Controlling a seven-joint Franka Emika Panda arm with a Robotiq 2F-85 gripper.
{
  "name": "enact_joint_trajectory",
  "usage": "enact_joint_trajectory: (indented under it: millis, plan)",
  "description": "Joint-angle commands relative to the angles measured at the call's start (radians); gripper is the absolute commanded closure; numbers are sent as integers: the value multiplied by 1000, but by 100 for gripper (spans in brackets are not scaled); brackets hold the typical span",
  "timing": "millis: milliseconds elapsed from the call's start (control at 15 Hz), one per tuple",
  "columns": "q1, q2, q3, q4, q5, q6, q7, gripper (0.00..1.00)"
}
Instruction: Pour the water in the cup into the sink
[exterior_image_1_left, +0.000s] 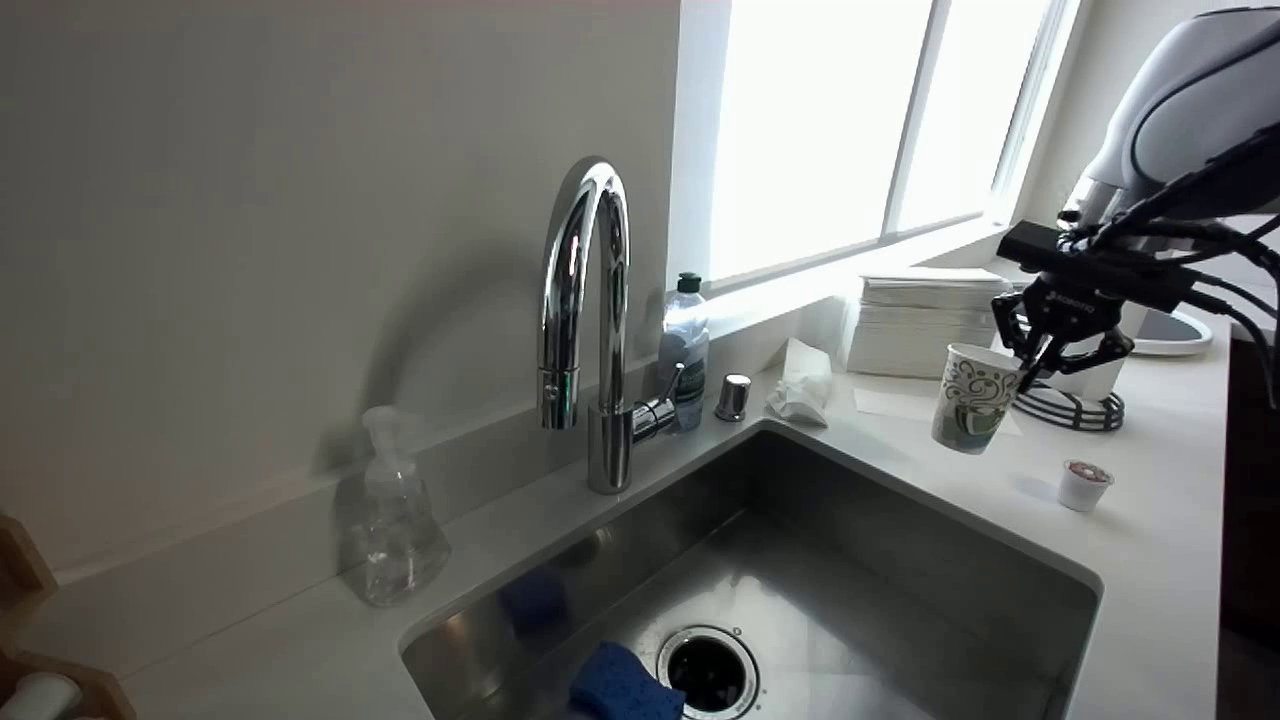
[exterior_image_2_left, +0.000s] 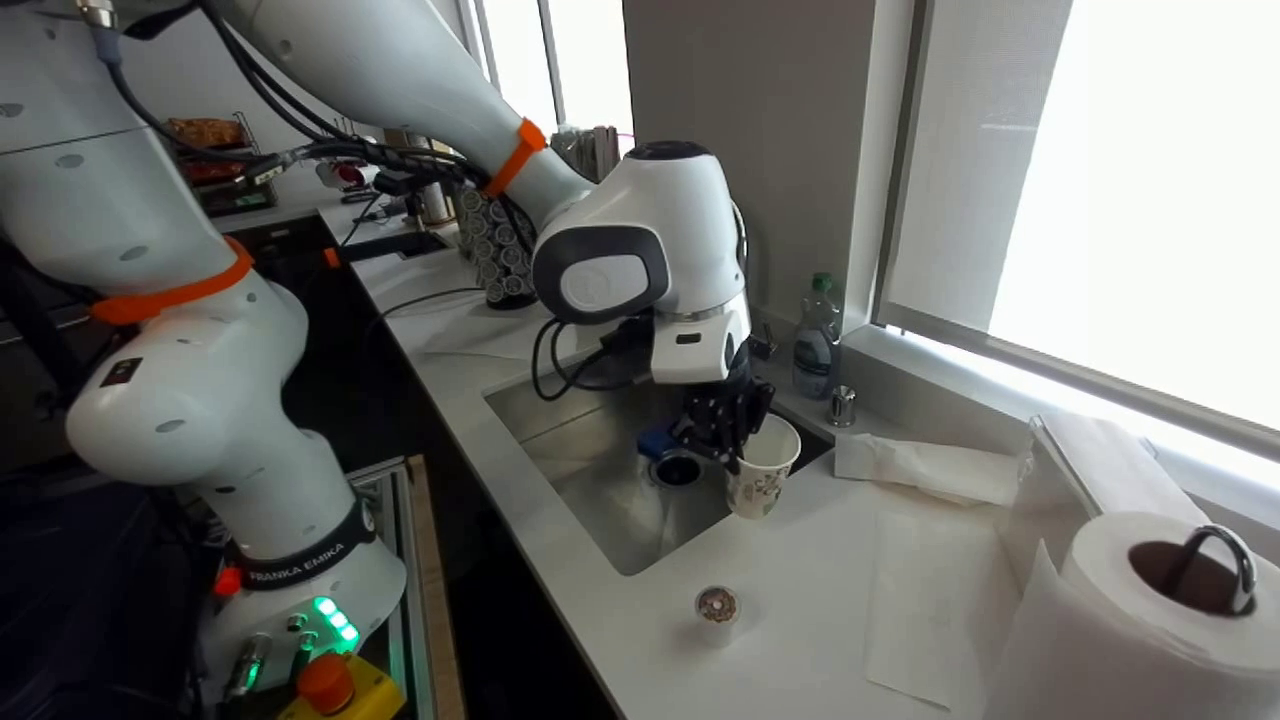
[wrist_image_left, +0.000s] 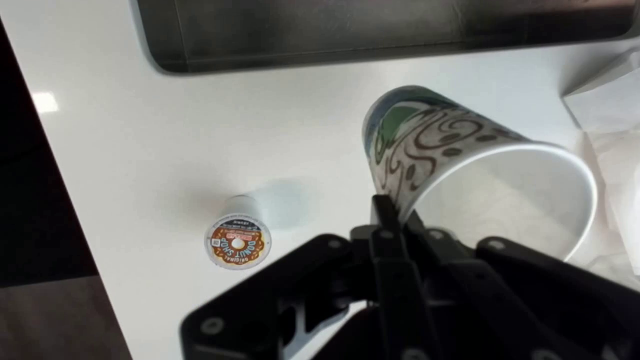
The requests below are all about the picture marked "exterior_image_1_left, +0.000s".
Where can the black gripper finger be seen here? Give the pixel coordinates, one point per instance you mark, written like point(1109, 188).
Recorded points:
point(1101, 355)
point(1024, 351)

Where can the patterned paper cup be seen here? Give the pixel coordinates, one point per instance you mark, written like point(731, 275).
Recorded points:
point(973, 397)

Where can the clear plastic spray bottle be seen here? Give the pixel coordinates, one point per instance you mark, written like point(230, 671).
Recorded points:
point(388, 522)

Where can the dish soap bottle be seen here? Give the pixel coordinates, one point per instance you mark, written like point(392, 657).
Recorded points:
point(686, 355)

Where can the sink drain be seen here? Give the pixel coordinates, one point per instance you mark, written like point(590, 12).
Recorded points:
point(711, 671)

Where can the stainless steel sink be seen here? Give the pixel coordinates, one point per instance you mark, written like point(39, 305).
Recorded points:
point(864, 574)

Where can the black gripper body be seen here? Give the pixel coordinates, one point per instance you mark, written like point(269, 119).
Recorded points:
point(1072, 317)

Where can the small coffee pod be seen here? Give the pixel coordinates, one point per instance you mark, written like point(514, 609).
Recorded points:
point(1085, 485)

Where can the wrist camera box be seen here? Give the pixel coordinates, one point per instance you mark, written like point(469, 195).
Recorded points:
point(1094, 263)

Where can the chrome gooseneck faucet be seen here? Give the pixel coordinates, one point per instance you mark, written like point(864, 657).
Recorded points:
point(585, 294)

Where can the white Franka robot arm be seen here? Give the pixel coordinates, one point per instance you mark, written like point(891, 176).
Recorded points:
point(1184, 104)

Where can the window with white frame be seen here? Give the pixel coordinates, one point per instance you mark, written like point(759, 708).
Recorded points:
point(852, 122)

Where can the blue sponge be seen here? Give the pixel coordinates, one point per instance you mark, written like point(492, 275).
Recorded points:
point(623, 683)

